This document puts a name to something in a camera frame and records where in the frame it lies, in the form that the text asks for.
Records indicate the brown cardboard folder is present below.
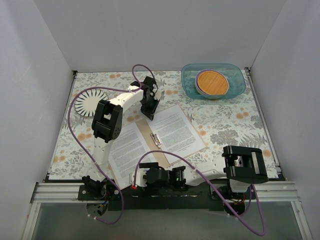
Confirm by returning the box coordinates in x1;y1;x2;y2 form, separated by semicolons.
107;103;209;191

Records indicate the metal folder clip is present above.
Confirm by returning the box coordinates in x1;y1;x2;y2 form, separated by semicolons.
150;132;162;148

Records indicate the printed paper sheet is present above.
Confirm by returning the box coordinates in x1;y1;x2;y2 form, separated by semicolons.
108;123;150;190
147;104;206;158

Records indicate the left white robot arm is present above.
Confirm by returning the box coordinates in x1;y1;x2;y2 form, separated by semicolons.
82;76;160;200

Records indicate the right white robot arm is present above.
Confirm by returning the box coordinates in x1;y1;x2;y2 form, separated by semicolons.
131;145;269;199

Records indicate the blue striped white plate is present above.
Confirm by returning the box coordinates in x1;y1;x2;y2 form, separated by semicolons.
74;89;109;117

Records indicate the orange woven round plate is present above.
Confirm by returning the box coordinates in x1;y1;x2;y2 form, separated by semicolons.
194;69;229;97

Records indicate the floral table mat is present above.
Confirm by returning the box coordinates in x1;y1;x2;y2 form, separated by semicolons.
48;70;280;181

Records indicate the teal plastic container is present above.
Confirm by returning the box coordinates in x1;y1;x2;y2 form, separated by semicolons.
181;63;246;100

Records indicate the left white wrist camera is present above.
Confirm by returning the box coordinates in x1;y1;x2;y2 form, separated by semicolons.
154;90;165;101

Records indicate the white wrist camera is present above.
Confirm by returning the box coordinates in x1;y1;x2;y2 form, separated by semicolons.
129;169;147;190
154;90;165;101

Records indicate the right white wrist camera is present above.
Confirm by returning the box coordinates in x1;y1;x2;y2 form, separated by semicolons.
129;169;147;190

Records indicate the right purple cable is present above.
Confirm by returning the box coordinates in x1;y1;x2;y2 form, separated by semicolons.
133;150;267;237

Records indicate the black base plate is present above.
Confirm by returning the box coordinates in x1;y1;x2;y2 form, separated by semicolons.
74;179;256;214

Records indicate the aluminium frame rail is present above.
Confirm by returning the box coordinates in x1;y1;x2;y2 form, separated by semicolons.
29;181;83;203

